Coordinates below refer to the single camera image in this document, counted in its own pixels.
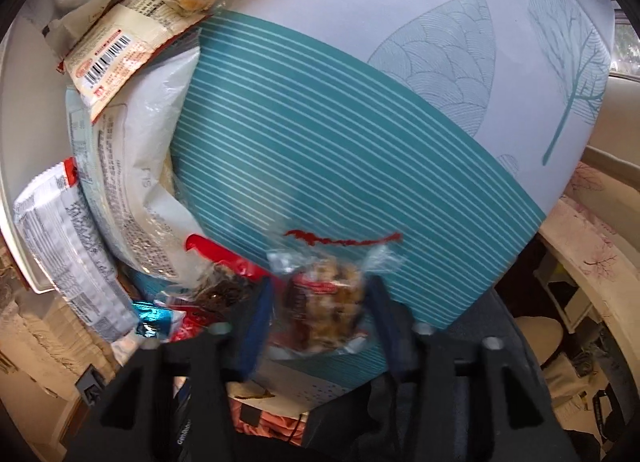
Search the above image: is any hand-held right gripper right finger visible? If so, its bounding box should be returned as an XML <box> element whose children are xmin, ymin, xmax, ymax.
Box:
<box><xmin>365</xmin><ymin>274</ymin><xmax>581</xmax><ymax>462</ymax></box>

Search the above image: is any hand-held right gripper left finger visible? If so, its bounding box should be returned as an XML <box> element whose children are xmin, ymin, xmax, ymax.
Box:
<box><xmin>65</xmin><ymin>275</ymin><xmax>276</xmax><ymax>462</ymax></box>

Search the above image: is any clear red label nut packet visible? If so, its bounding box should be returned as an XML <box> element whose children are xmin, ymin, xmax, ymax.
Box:
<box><xmin>267</xmin><ymin>228</ymin><xmax>403</xmax><ymax>358</ymax></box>

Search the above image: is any blue foil candy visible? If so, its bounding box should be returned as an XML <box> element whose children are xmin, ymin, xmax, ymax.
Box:
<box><xmin>131</xmin><ymin>299</ymin><xmax>173</xmax><ymax>340</ymax></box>

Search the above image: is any white red text snack packet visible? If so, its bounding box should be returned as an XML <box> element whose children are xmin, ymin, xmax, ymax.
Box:
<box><xmin>12</xmin><ymin>157</ymin><xmax>138</xmax><ymax>343</ymax></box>

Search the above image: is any large white blue cracker bag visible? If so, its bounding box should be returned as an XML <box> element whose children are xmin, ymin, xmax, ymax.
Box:
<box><xmin>65</xmin><ymin>46</ymin><xmax>206</xmax><ymax>293</ymax></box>

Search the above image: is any white plastic storage box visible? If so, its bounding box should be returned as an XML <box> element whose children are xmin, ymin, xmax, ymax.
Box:
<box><xmin>0</xmin><ymin>12</ymin><xmax>76</xmax><ymax>295</ymax></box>

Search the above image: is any cream red-edged snack packet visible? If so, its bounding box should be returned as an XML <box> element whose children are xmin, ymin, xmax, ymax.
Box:
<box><xmin>62</xmin><ymin>0</ymin><xmax>208</xmax><ymax>123</ymax></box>

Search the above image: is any pink cloth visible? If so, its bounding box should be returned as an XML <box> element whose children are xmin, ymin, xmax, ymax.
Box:
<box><xmin>230</xmin><ymin>394</ymin><xmax>313</xmax><ymax>445</ymax></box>

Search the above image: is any beige round stool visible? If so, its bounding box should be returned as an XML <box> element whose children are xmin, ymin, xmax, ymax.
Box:
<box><xmin>512</xmin><ymin>317</ymin><xmax>566</xmax><ymax>368</ymax></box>

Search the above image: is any cream floral curtain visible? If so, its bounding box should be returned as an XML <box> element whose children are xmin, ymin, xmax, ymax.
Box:
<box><xmin>537</xmin><ymin>74</ymin><xmax>640</xmax><ymax>358</ymax></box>

